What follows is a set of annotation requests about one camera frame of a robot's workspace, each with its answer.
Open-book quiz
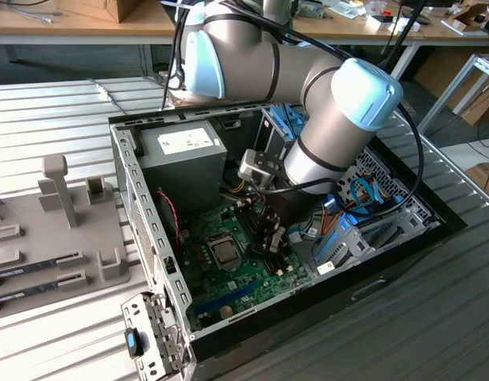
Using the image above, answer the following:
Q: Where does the black camera bracket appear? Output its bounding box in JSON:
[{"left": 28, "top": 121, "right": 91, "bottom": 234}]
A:
[{"left": 255, "top": 151, "right": 287, "bottom": 190}]

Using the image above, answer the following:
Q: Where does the blue drive latch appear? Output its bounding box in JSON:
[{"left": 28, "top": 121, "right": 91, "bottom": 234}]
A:
[{"left": 268, "top": 103, "right": 307, "bottom": 140}]

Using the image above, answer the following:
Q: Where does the green motherboard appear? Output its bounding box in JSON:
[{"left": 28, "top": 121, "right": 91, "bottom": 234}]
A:
[{"left": 176, "top": 196, "right": 314, "bottom": 331}]

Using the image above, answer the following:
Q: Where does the long wooden desk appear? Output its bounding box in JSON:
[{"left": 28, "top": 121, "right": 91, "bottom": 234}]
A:
[{"left": 0, "top": 0, "right": 489, "bottom": 95}]

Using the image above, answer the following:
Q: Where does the small cardboard box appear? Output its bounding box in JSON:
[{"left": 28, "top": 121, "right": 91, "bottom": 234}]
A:
[{"left": 465, "top": 161, "right": 489, "bottom": 190}]

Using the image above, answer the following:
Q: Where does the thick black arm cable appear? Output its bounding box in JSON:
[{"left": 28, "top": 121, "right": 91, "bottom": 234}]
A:
[{"left": 160, "top": 0, "right": 425, "bottom": 217}]

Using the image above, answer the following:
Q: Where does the grey power supply unit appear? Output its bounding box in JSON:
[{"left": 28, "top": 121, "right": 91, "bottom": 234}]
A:
[{"left": 137, "top": 119, "right": 229, "bottom": 225}]

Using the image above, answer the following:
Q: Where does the orange wire bundle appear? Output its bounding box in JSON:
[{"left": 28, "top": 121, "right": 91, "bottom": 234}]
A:
[{"left": 316, "top": 197, "right": 359, "bottom": 241}]

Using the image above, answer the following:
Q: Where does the blue expansion slot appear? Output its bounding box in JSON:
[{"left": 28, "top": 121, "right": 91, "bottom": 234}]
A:
[{"left": 192, "top": 279, "right": 258, "bottom": 315}]

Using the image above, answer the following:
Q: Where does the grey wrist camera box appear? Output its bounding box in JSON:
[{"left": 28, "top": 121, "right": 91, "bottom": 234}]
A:
[{"left": 237, "top": 148, "right": 269, "bottom": 184}]

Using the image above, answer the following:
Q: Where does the black RAM slot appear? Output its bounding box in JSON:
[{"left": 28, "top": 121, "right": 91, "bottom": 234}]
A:
[
  {"left": 238, "top": 202, "right": 284, "bottom": 275},
  {"left": 244, "top": 200, "right": 289, "bottom": 274},
  {"left": 248, "top": 198, "right": 293, "bottom": 272},
  {"left": 233, "top": 202, "right": 279, "bottom": 277}
]

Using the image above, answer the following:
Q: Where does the grey cable with plug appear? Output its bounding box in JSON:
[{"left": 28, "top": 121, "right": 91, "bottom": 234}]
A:
[{"left": 88, "top": 78, "right": 129, "bottom": 116}]

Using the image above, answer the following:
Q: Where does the blue disk carrier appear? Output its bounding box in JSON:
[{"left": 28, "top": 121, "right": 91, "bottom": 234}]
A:
[{"left": 312, "top": 194, "right": 407, "bottom": 264}]

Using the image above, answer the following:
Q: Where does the grey card retainer bracket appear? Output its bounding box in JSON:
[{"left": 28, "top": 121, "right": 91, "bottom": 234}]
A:
[{"left": 121, "top": 291, "right": 196, "bottom": 380}]

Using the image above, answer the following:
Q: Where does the red twisted fan wire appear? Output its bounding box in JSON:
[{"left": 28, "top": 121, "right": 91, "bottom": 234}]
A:
[{"left": 155, "top": 188, "right": 181, "bottom": 250}]

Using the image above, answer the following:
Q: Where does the yellow red wire bundle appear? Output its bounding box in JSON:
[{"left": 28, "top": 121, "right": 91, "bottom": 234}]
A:
[{"left": 227, "top": 178, "right": 252, "bottom": 196}]

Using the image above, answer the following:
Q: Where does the blue SATA wire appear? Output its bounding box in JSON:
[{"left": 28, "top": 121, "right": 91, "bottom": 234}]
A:
[{"left": 348, "top": 176, "right": 385, "bottom": 208}]

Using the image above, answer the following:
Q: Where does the black latch teal button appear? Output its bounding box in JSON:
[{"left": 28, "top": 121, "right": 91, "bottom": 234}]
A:
[{"left": 124, "top": 327, "right": 147, "bottom": 358}]

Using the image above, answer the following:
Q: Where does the grey parts rack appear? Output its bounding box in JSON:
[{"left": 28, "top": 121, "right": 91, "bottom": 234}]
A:
[{"left": 0, "top": 153, "right": 147, "bottom": 319}]

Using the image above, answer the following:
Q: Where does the dark RAM stick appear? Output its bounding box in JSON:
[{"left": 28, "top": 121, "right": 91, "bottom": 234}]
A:
[
  {"left": 0, "top": 256, "right": 64, "bottom": 279},
  {"left": 0, "top": 279, "right": 65, "bottom": 306}
]

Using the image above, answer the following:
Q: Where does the grey disk bay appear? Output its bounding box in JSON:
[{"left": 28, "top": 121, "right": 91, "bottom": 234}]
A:
[{"left": 307, "top": 206, "right": 443, "bottom": 279}]

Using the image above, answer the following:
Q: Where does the white paper box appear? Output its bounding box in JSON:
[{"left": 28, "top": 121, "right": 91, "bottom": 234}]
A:
[{"left": 364, "top": 13, "right": 422, "bottom": 35}]

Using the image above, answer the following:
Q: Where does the black open PC case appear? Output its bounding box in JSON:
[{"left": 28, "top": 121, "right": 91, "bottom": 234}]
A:
[{"left": 108, "top": 91, "right": 468, "bottom": 381}]

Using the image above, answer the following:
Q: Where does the aluminium profile frame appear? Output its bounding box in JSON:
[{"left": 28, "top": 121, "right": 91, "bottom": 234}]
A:
[{"left": 417, "top": 53, "right": 489, "bottom": 137}]

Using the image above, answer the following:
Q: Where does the brown cardboard box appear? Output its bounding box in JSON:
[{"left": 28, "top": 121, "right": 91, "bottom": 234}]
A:
[{"left": 103, "top": 0, "right": 144, "bottom": 24}]

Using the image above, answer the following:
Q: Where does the black stand pole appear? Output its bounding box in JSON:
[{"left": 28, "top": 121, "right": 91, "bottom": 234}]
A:
[{"left": 365, "top": 0, "right": 428, "bottom": 96}]

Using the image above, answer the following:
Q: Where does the CPU socket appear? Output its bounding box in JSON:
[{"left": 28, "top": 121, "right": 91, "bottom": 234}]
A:
[{"left": 205, "top": 232, "right": 245, "bottom": 273}]

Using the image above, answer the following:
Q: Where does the open cardboard box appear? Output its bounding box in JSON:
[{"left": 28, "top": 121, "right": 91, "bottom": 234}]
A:
[{"left": 445, "top": 0, "right": 489, "bottom": 38}]

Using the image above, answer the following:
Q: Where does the black case fan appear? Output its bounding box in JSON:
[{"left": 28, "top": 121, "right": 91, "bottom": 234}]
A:
[{"left": 155, "top": 186, "right": 187, "bottom": 256}]

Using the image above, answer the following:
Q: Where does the metal socket cover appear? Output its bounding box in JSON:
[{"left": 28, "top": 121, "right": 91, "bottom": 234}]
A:
[{"left": 206, "top": 233, "right": 244, "bottom": 271}]

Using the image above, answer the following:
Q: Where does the large flat cardboard box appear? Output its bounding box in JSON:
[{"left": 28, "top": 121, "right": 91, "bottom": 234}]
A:
[{"left": 413, "top": 47, "right": 489, "bottom": 127}]

